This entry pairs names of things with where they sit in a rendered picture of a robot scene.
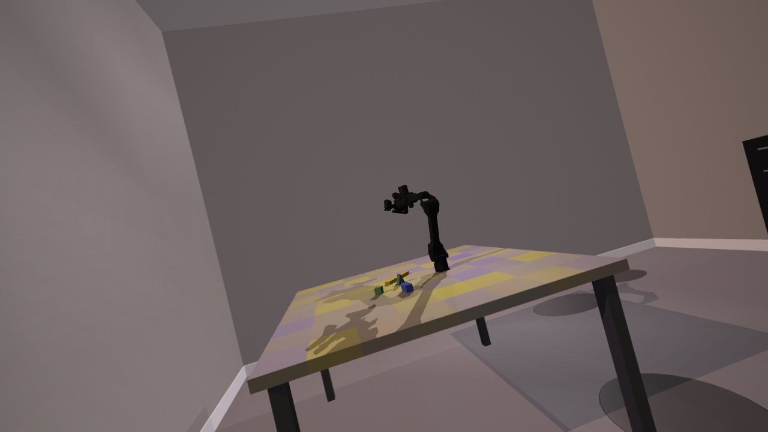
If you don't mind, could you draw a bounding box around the yellow bar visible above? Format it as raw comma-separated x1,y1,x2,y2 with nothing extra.
385,271,409,285

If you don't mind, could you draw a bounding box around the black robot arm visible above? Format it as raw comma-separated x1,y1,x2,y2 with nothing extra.
392,185,450,272

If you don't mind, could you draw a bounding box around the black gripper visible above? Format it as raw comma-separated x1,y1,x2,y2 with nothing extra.
384,199,408,214

